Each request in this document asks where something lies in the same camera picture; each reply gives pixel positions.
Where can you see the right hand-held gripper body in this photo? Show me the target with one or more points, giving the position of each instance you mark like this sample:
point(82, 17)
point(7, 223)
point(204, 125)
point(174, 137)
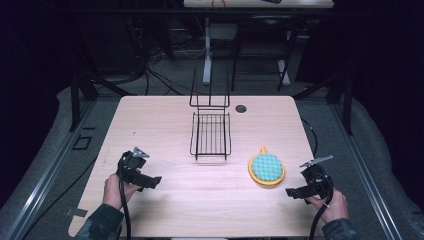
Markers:
point(318, 181)

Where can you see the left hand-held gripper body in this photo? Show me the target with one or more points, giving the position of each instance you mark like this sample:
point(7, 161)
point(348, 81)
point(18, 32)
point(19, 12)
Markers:
point(130, 164)

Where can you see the person's right hand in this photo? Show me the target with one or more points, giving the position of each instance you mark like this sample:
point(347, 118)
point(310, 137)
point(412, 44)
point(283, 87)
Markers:
point(335, 208)

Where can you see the person's left hand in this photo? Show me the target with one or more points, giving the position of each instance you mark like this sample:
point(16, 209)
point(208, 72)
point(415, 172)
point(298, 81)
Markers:
point(111, 193)

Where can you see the grey tape strip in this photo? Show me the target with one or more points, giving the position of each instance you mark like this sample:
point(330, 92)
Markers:
point(76, 212)

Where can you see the black round table grommet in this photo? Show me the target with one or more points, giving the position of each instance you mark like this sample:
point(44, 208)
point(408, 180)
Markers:
point(240, 108)

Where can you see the white desk with white leg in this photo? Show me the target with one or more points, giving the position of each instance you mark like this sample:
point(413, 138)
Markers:
point(208, 50)

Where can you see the black chair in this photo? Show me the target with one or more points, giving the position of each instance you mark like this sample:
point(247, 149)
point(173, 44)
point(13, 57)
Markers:
point(266, 23)

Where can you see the aluminium floor rail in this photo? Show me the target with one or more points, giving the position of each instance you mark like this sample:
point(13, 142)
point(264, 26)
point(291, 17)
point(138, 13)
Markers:
point(366, 173)
point(43, 180)

